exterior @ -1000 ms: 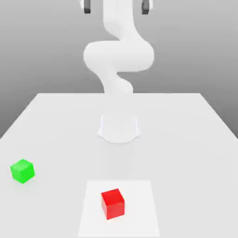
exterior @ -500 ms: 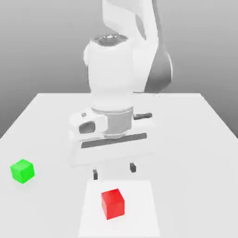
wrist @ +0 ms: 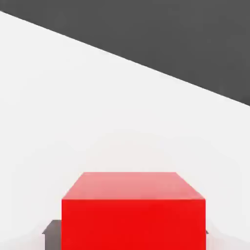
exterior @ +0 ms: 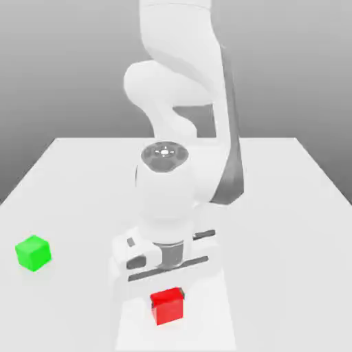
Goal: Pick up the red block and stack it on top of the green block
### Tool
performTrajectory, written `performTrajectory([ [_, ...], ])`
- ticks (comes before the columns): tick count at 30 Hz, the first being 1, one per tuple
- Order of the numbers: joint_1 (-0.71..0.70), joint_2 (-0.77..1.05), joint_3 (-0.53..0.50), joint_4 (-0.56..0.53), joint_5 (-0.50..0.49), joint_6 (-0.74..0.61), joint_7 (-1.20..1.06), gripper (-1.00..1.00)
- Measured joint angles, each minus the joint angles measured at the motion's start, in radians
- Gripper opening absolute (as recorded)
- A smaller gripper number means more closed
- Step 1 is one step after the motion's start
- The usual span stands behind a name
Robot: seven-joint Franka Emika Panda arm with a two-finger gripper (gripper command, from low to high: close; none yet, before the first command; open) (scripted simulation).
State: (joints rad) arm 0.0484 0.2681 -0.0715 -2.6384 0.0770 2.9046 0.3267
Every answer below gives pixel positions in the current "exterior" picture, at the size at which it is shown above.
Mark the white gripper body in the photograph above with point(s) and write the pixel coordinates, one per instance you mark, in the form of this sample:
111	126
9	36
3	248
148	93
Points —
170	277

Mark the small red cube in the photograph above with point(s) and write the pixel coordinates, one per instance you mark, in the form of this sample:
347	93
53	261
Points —
167	308

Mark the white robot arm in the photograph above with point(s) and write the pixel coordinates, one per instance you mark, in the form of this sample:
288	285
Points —
176	82

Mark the small green cube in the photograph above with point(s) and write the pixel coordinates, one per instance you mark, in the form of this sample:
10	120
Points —
33	254

